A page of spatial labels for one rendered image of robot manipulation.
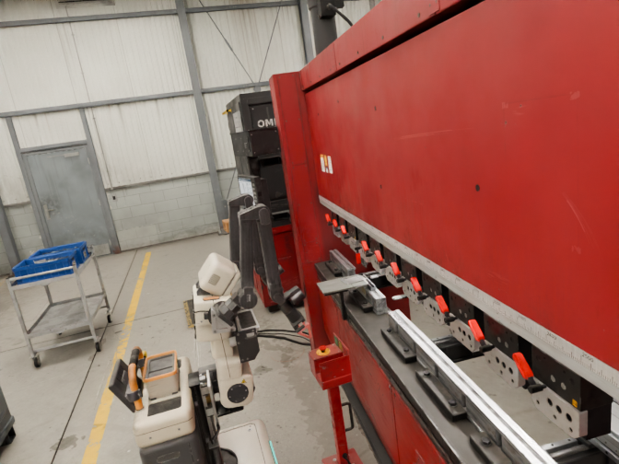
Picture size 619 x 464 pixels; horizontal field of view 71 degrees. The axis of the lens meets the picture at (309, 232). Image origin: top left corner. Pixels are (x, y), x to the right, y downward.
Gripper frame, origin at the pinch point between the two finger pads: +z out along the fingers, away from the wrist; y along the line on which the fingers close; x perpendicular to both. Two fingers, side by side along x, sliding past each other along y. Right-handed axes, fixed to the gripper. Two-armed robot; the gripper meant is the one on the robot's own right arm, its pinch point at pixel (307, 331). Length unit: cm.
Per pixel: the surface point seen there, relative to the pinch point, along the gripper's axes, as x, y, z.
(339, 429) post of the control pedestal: 19, 9, 62
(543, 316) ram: -48, -107, -24
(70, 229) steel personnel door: 257, 728, -90
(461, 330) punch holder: -41, -71, -4
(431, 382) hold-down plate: -27, -49, 24
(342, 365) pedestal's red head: -3.3, 1.9, 27.5
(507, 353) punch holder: -42, -94, -9
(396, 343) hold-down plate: -28.9, -16.0, 25.0
